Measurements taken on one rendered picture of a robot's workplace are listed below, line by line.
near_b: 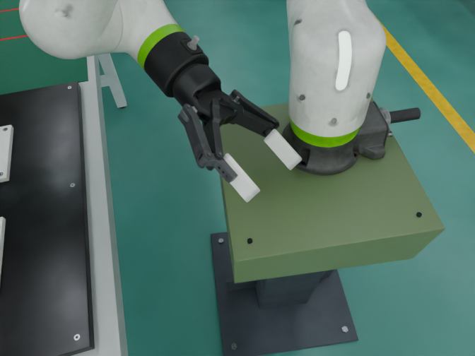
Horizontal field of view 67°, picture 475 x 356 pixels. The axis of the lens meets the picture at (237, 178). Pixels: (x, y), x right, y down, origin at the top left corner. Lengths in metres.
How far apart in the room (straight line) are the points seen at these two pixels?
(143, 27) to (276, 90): 1.52
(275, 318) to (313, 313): 0.14
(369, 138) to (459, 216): 1.20
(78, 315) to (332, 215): 0.45
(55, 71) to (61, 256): 0.55
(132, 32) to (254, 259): 0.39
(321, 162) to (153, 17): 0.36
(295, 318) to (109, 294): 0.86
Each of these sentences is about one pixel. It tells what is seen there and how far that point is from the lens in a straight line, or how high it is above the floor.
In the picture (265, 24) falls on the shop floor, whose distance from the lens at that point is 2.55.
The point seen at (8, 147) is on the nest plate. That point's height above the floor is 0.78.
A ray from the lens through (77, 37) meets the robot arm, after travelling 0.55.
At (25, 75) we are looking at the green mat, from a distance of 1.14.
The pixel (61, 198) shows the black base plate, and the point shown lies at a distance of 0.80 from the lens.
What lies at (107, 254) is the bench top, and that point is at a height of 0.75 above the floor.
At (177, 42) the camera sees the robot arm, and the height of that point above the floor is 1.05.
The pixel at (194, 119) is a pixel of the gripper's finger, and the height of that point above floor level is 1.01.
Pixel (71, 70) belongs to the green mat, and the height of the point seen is 0.75.
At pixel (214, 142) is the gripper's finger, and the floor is 1.00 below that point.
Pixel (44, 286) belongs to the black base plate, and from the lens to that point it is 0.73.
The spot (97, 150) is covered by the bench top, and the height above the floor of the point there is 0.75.
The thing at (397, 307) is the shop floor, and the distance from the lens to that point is 1.55.
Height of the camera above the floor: 1.39
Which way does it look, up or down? 56 degrees down
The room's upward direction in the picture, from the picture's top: straight up
